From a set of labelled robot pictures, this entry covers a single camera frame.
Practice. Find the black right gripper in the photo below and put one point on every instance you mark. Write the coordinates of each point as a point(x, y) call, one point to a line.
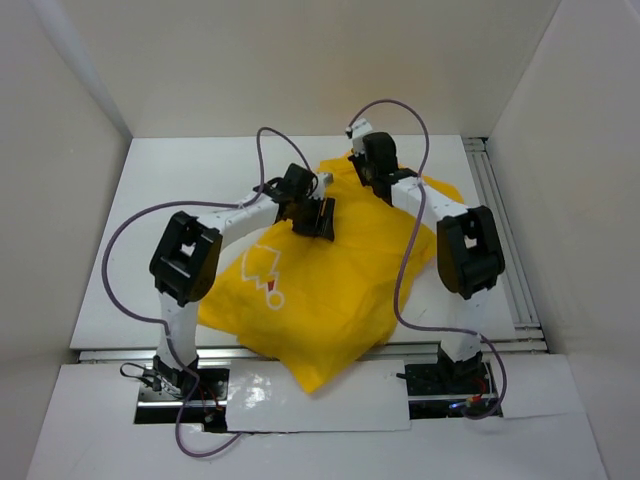
point(356, 159)

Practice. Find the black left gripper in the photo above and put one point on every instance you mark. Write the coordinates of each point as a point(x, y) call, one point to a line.
point(318, 225)

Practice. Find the yellow printed pillowcase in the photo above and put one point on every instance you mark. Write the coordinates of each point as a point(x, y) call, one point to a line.
point(286, 287)

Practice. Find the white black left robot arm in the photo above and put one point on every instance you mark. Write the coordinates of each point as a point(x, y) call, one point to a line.
point(185, 262)

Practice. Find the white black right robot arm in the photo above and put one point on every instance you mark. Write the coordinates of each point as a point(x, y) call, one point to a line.
point(469, 255)

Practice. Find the white cover sheet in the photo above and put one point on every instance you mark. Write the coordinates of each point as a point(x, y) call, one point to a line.
point(263, 397)

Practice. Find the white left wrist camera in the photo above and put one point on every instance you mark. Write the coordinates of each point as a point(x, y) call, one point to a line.
point(324, 180)

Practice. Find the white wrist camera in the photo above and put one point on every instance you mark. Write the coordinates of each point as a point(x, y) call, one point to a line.
point(324, 180)
point(356, 133)

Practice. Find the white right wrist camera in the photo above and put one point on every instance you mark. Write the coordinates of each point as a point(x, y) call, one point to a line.
point(356, 133)

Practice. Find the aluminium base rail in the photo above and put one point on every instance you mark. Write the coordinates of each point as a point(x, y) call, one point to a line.
point(315, 365)

